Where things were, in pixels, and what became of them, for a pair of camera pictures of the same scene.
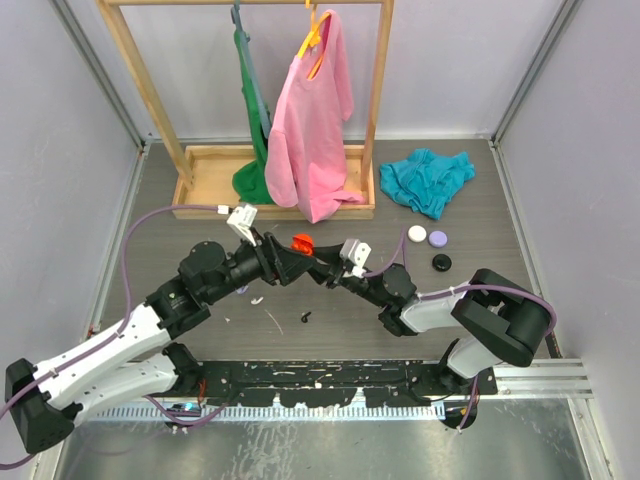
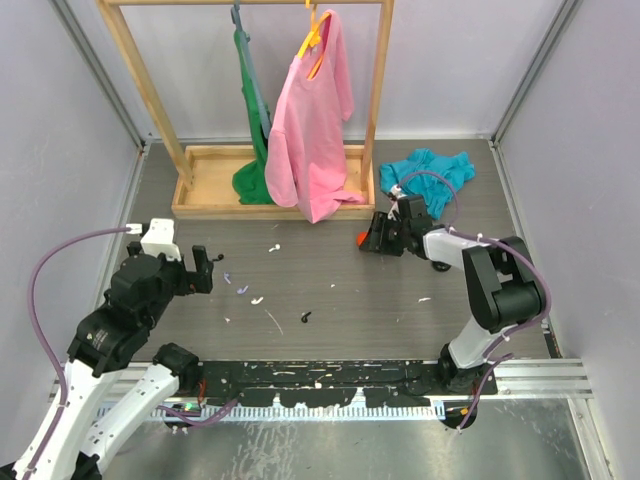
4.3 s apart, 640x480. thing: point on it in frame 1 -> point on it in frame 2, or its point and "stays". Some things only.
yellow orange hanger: [314, 37] stays
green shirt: [250, 180] stays
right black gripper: [335, 268] -> [381, 224]
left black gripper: [279, 264] -> [199, 280]
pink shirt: [307, 147] stays
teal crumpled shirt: [425, 180] stays
